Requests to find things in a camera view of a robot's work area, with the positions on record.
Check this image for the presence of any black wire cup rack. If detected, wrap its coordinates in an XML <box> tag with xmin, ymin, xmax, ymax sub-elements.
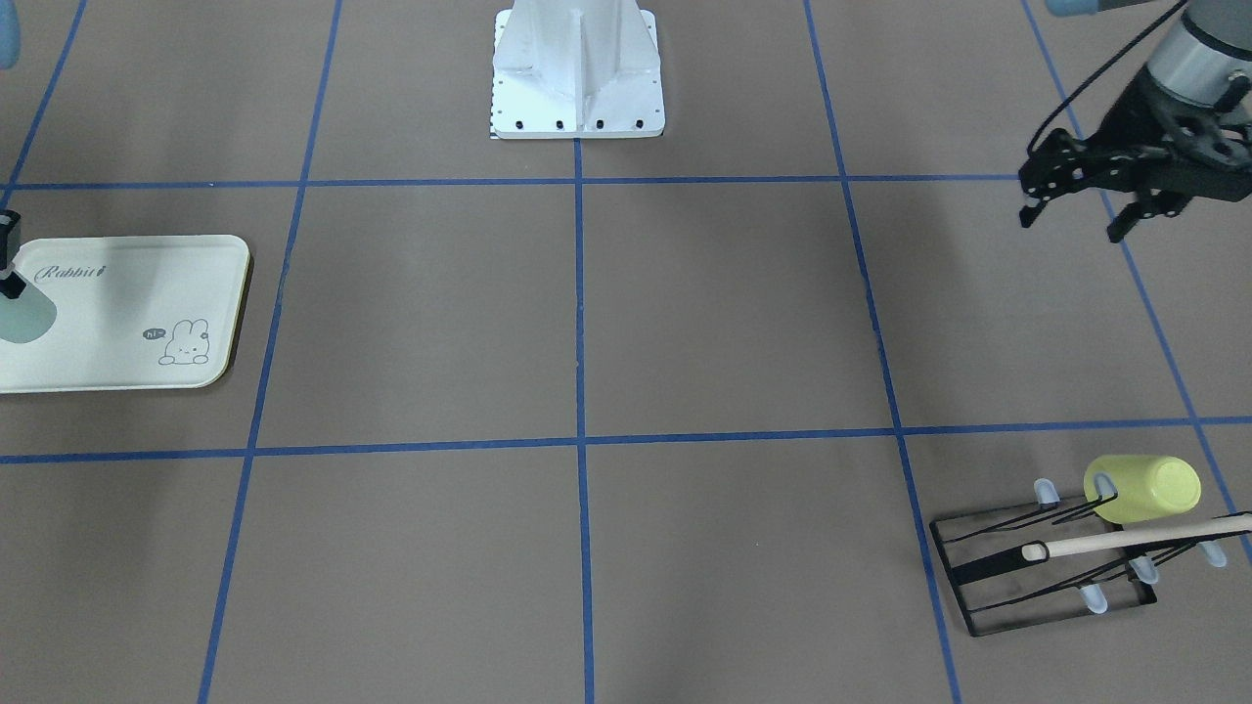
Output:
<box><xmin>929</xmin><ymin>479</ymin><xmax>1248</xmax><ymax>638</ymax></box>

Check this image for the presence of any cream rabbit print tray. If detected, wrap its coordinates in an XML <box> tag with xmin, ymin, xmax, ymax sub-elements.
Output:
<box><xmin>1</xmin><ymin>236</ymin><xmax>250</xmax><ymax>395</ymax></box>

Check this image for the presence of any wooden rack handle rod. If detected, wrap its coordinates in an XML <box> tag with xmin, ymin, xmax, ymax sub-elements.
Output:
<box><xmin>1020</xmin><ymin>514</ymin><xmax>1251</xmax><ymax>564</ymax></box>

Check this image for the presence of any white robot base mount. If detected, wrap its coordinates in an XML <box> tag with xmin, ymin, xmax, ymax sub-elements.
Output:
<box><xmin>490</xmin><ymin>1</ymin><xmax>666</xmax><ymax>140</ymax></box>

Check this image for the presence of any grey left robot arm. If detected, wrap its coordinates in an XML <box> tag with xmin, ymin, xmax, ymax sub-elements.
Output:
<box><xmin>1018</xmin><ymin>1</ymin><xmax>1251</xmax><ymax>243</ymax></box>

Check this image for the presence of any yellow cup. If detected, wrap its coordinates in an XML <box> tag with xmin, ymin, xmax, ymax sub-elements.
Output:
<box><xmin>1083</xmin><ymin>455</ymin><xmax>1202</xmax><ymax>525</ymax></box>

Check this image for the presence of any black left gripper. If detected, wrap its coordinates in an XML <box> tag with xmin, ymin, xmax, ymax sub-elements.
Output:
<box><xmin>1018</xmin><ymin>68</ymin><xmax>1251</xmax><ymax>244</ymax></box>

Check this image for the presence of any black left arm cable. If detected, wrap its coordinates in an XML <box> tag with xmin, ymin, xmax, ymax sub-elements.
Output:
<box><xmin>1027</xmin><ymin>0</ymin><xmax>1189</xmax><ymax>157</ymax></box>

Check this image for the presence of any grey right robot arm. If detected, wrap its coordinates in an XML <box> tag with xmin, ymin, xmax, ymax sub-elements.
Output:
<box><xmin>1</xmin><ymin>1</ymin><xmax>26</xmax><ymax>299</ymax></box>

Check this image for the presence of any light green cup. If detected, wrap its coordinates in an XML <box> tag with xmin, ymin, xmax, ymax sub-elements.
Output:
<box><xmin>1</xmin><ymin>286</ymin><xmax>58</xmax><ymax>344</ymax></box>

